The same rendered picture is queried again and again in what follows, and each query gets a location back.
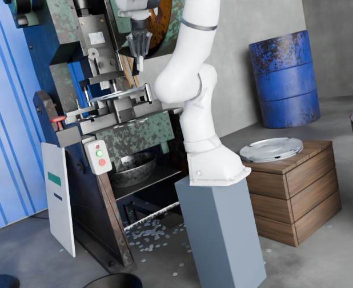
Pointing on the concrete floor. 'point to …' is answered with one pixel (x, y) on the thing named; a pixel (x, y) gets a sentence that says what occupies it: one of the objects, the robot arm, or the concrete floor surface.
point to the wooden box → (295, 193)
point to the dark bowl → (116, 281)
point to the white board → (58, 195)
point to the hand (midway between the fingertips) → (139, 63)
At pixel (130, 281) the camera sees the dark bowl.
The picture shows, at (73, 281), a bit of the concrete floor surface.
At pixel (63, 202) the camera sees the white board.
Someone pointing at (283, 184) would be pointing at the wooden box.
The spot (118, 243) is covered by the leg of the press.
